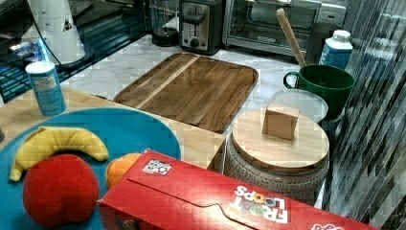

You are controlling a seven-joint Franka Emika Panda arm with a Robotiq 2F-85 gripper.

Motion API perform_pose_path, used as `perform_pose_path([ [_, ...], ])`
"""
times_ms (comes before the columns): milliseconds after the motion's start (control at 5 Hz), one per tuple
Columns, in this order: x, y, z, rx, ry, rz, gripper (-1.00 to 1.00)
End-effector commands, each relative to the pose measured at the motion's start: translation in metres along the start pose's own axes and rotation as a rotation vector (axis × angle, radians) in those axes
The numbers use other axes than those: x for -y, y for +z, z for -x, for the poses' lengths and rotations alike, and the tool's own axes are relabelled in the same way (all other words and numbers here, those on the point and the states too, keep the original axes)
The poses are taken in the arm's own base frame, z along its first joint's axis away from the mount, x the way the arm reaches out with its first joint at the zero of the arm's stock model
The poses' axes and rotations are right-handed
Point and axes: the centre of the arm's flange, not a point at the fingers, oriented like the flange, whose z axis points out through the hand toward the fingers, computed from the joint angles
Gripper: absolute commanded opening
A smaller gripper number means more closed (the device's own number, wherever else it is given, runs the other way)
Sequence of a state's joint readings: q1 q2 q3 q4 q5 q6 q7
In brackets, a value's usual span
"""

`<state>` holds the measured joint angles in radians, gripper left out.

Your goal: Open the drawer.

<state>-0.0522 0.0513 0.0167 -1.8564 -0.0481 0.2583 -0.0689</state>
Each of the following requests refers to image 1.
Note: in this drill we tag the wooden cutting board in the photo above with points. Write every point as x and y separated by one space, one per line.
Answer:
192 89

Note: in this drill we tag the orange toy fruit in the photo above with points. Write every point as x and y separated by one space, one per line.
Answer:
118 167

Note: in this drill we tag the patterned jar with wooden lid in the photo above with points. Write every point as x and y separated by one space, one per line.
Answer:
278 149

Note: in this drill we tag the red toy apple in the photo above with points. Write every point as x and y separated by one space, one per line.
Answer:
60 190

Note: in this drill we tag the silver toaster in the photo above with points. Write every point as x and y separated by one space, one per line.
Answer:
201 24

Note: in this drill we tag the black french press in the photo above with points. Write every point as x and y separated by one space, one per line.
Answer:
164 22

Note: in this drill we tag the blue cylindrical can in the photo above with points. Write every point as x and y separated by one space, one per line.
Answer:
45 84

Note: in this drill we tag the wooden spoon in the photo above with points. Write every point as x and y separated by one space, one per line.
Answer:
290 37

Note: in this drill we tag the yellow toy banana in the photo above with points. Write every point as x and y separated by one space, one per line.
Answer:
48 140

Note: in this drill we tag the silver toaster oven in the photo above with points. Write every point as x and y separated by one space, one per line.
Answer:
253 24

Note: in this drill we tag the green mug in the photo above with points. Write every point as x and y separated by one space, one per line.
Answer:
330 83

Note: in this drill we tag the white blue bottle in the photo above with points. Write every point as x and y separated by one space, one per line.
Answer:
337 50

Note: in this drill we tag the blue round plate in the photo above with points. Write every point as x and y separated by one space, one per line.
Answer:
122 131

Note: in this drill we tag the clear jar of grains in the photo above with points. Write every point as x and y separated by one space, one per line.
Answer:
310 105

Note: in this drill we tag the red Froot Loops box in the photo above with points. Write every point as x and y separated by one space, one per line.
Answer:
162 193

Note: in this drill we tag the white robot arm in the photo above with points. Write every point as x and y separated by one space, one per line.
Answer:
53 24

